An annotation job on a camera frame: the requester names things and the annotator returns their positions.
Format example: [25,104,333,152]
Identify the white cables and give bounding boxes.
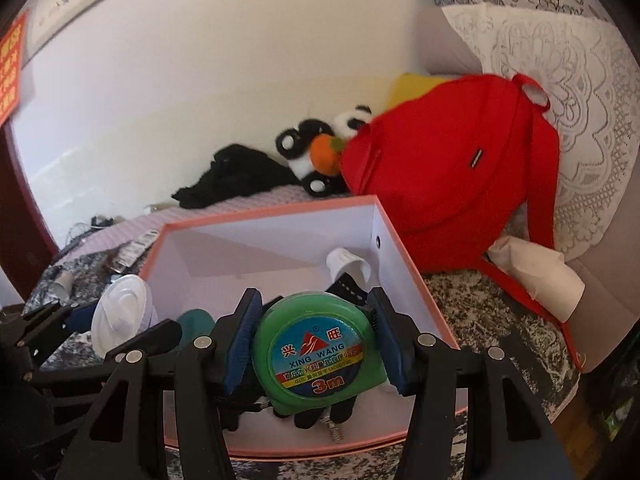
[67,215,116,241]

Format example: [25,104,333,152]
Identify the white lace cover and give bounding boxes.
[442,5,640,261]

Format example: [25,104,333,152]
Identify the yellow pillow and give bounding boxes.
[387,72,448,111]

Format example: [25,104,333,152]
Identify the green tape measure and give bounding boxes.
[251,291,391,417]

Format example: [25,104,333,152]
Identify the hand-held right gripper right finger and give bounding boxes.
[367,287,568,480]

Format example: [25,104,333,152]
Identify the black knit glove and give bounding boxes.
[325,275,373,311]
[222,392,358,433]

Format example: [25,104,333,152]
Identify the purple quilted mattress pad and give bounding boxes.
[60,182,351,261]

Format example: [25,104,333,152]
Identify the black cloth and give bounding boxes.
[171,144,296,211]

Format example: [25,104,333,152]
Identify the grey black printed blanket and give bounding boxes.
[20,250,583,480]

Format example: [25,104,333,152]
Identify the white crumpled tissue paper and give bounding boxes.
[487,235,586,323]

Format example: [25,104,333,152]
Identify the panda plush toy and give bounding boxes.
[276,105,376,196]

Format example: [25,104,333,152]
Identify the red door poster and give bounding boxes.
[0,10,28,126]

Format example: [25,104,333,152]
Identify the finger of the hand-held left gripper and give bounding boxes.
[102,319,183,361]
[0,300,101,361]

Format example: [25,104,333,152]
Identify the red backpack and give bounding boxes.
[341,73,588,373]

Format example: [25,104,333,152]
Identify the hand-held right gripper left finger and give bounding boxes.
[52,287,264,480]

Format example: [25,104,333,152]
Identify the white ribbed flared cup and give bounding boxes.
[326,247,372,286]

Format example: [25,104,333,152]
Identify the teal glasses case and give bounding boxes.
[176,309,217,346]

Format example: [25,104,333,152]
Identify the dark red wooden door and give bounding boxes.
[0,120,61,306]

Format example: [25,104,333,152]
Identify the pink cardboard box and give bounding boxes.
[137,196,462,461]

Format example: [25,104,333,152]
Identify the white paper packet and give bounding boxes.
[114,227,162,267]

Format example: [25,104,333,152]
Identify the white ribbed threaded cap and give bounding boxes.
[91,274,160,359]

